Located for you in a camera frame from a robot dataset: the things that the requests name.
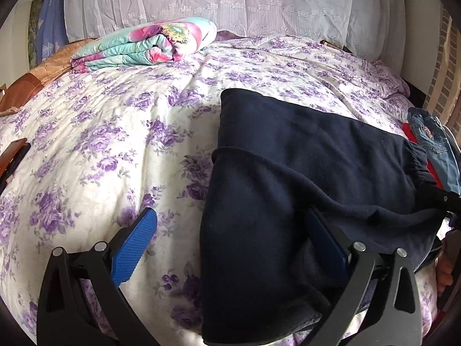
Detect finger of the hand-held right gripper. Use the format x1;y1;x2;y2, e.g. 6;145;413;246
418;182;461;213

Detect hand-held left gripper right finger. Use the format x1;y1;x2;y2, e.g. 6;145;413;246
302;207;422;346

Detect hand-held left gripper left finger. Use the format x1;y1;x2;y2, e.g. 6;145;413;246
36;207;159;346

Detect dark navy pants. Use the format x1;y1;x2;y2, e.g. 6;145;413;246
200;88;447;346

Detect person's right hand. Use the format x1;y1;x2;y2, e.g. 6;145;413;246
436;250;455;294

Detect blue denim jeans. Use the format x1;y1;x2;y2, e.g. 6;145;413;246
407;107;461;191

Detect red cloth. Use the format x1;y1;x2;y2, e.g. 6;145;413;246
401;123;443;190

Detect purple floral bed sheet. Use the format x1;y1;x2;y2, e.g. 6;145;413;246
0;31;438;346

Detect brown wooden furniture edge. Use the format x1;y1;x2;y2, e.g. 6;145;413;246
0;138;32;192

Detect brown orange cloth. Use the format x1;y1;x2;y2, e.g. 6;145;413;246
0;38;94;116

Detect folded teal pink floral blanket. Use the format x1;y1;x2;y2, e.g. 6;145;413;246
70;17;218;74

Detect blue patterned cloth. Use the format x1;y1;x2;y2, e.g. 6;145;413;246
36;0;71;63

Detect white lace curtain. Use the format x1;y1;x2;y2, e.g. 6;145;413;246
64;0;407;62

